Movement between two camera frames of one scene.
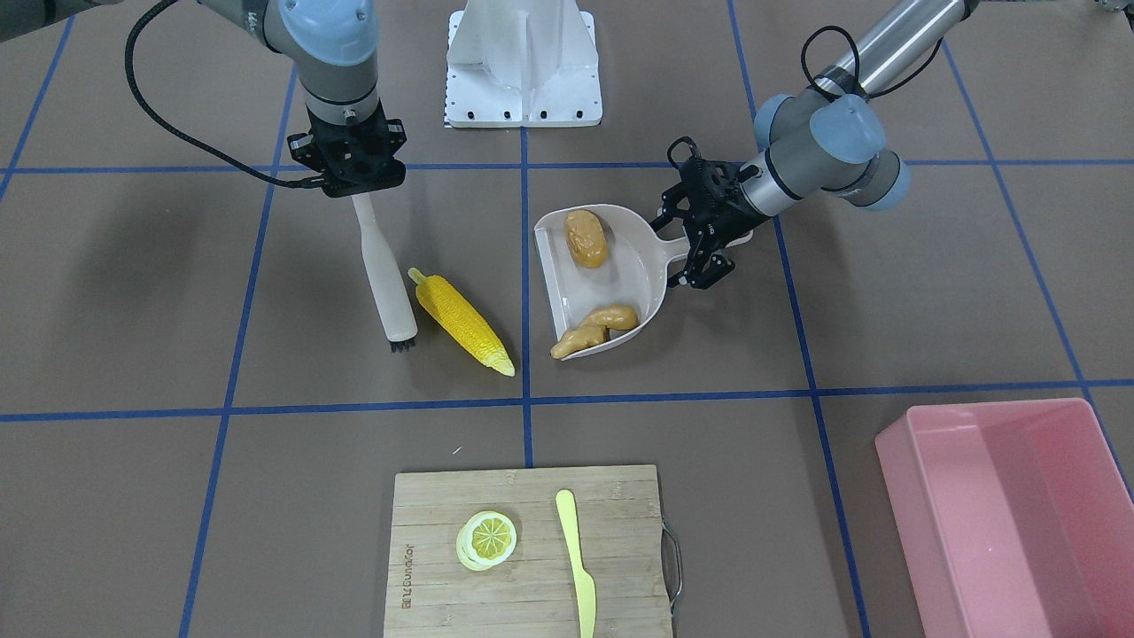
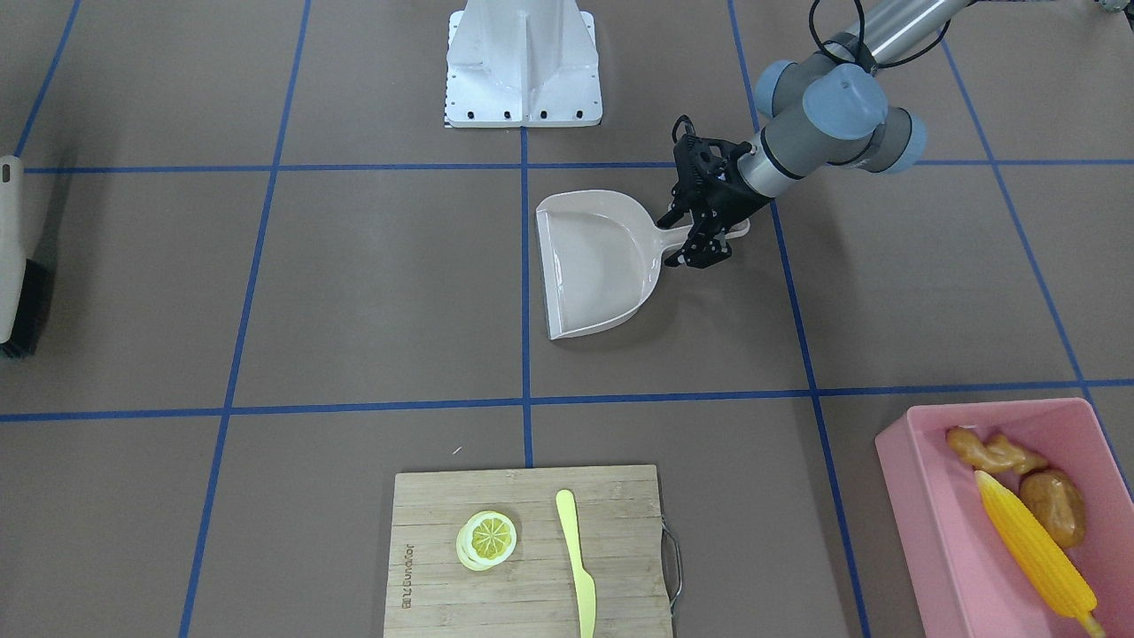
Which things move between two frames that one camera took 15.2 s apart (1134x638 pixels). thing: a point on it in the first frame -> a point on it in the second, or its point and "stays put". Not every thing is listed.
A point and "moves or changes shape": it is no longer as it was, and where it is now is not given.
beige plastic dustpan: [633, 274] moves or changes shape
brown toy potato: [586, 238] -> [1058, 501]
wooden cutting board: [617, 516] stays put
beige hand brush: [384, 280] -> [12, 252]
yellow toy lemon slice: [486, 539] stays put
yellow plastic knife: [585, 586] stays put
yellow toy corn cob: [465, 324] -> [1054, 571]
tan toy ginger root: [594, 329] -> [995, 455]
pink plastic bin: [1014, 517] stays put
